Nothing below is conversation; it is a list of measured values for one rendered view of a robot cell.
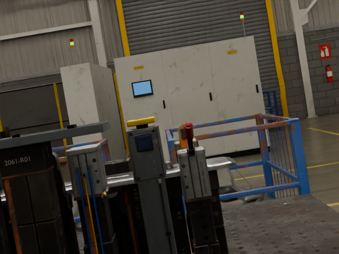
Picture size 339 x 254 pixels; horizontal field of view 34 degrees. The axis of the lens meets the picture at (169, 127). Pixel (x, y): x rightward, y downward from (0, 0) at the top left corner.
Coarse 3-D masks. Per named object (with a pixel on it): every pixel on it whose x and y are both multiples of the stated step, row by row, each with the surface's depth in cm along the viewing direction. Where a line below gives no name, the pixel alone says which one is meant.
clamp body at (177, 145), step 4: (176, 140) 173; (196, 140) 167; (176, 144) 167; (196, 144) 167; (176, 148) 167; (180, 148) 167; (176, 152) 167; (176, 156) 167; (180, 176) 167; (188, 208) 169; (188, 212) 169; (188, 216) 168; (188, 220) 168; (188, 224) 168; (188, 228) 169; (192, 232) 169; (192, 236) 169; (192, 244) 169; (192, 248) 169; (192, 252) 169
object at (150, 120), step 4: (152, 116) 122; (132, 120) 117; (136, 120) 117; (140, 120) 117; (144, 120) 117; (148, 120) 117; (152, 120) 117; (128, 124) 117; (132, 124) 117; (136, 124) 117; (140, 124) 117; (144, 124) 119; (136, 128) 120; (140, 128) 118
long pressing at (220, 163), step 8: (208, 160) 157; (216, 160) 154; (224, 160) 152; (232, 160) 151; (176, 168) 152; (208, 168) 145; (216, 168) 145; (224, 168) 145; (112, 176) 157; (120, 176) 155; (128, 176) 151; (168, 176) 145; (176, 176) 145; (112, 184) 145; (120, 184) 145; (72, 192) 145
